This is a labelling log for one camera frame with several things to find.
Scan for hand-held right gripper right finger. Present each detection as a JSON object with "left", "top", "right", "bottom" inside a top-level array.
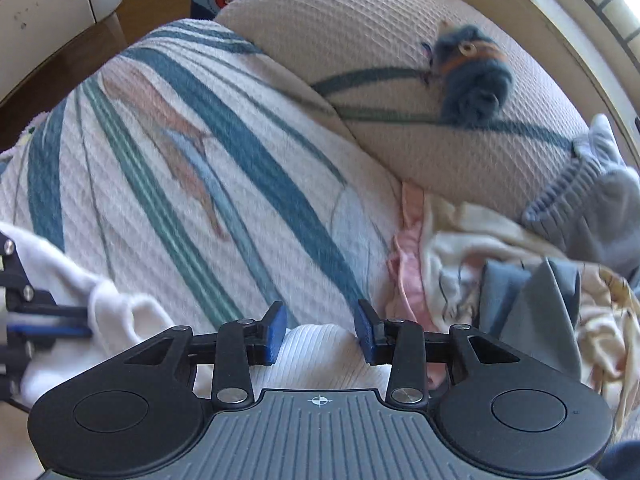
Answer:
[{"left": 353, "top": 299, "right": 523, "bottom": 407}]

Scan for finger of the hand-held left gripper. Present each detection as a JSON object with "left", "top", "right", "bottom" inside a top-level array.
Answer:
[
  {"left": 0, "top": 232, "right": 92, "bottom": 322},
  {"left": 0, "top": 324, "right": 94, "bottom": 376}
]

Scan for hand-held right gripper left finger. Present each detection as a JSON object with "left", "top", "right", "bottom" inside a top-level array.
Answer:
[{"left": 120, "top": 301, "right": 289, "bottom": 409}]

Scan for cream fleece top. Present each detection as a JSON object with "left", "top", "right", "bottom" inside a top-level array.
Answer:
[{"left": 0, "top": 222, "right": 201, "bottom": 413}]

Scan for blue fleece pants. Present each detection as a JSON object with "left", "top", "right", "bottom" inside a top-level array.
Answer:
[{"left": 420, "top": 22, "right": 516, "bottom": 126}]

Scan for pink garment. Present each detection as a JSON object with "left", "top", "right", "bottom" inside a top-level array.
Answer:
[{"left": 384, "top": 180, "right": 453, "bottom": 391}]

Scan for light blue jacket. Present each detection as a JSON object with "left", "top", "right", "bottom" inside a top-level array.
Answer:
[{"left": 480, "top": 255, "right": 583, "bottom": 386}]

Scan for striped waffle sofa blanket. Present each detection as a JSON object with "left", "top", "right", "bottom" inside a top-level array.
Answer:
[{"left": 0, "top": 0, "right": 591, "bottom": 341}]

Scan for light blue knit sweater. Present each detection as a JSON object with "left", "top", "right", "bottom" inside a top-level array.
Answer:
[{"left": 522, "top": 114, "right": 640, "bottom": 281}]

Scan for white cabinet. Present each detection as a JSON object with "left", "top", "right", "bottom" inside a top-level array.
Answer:
[{"left": 0, "top": 0, "right": 98, "bottom": 106}]

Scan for blue cartoon stool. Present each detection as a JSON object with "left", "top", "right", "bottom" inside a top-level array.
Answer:
[{"left": 189, "top": 0, "right": 281, "bottom": 23}]

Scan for beige window ledge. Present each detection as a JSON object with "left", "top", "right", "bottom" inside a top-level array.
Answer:
[{"left": 190, "top": 0, "right": 640, "bottom": 171}]

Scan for black window railing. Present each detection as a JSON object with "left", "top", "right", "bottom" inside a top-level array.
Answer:
[{"left": 550, "top": 0, "right": 640, "bottom": 51}]

